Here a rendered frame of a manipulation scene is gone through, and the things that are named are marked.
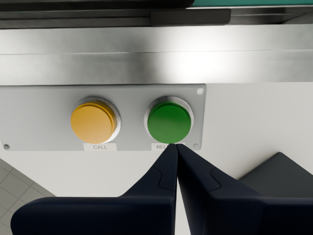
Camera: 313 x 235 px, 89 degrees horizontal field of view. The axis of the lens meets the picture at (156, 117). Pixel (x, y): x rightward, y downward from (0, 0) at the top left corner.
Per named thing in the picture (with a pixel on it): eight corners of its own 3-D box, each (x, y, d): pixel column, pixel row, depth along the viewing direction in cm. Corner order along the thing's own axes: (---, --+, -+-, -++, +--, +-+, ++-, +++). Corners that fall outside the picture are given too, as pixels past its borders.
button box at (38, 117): (191, 129, 22) (202, 153, 16) (42, 130, 23) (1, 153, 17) (194, 77, 20) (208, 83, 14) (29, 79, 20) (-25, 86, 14)
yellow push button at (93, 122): (120, 135, 17) (115, 145, 15) (83, 135, 17) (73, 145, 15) (117, 98, 16) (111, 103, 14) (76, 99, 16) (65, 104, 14)
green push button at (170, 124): (187, 135, 17) (190, 144, 15) (148, 135, 17) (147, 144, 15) (188, 98, 15) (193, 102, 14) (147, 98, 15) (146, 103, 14)
